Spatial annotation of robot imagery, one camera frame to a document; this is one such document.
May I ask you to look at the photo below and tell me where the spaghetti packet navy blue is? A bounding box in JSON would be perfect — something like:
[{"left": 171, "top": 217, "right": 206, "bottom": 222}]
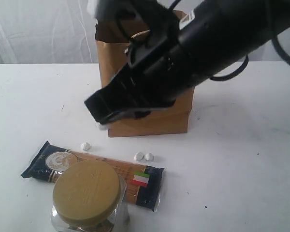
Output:
[{"left": 21, "top": 141, "right": 164, "bottom": 211}]

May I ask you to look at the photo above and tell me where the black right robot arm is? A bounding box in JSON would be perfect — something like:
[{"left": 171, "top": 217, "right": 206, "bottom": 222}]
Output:
[{"left": 85, "top": 0, "right": 290, "bottom": 125}]

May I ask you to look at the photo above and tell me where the clear jar gold lid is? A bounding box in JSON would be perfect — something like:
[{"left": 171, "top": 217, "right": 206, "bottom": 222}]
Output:
[{"left": 50, "top": 160, "right": 130, "bottom": 232}]

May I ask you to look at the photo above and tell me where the brown paper bag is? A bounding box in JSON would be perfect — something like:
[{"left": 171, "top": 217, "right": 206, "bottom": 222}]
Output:
[{"left": 95, "top": 9, "right": 194, "bottom": 137}]

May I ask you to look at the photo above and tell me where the black cable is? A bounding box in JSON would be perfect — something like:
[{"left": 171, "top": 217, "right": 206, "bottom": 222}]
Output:
[{"left": 116, "top": 0, "right": 290, "bottom": 82}]

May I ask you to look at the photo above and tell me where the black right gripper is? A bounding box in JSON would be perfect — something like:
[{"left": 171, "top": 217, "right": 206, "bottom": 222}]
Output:
[{"left": 85, "top": 43, "right": 184, "bottom": 125}]

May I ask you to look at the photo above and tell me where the white curtain backdrop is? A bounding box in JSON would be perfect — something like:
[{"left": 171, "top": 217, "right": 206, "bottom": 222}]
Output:
[{"left": 0, "top": 0, "right": 290, "bottom": 65}]

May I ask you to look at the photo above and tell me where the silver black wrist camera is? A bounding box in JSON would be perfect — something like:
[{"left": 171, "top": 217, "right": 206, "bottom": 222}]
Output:
[{"left": 86, "top": 0, "right": 160, "bottom": 32}]

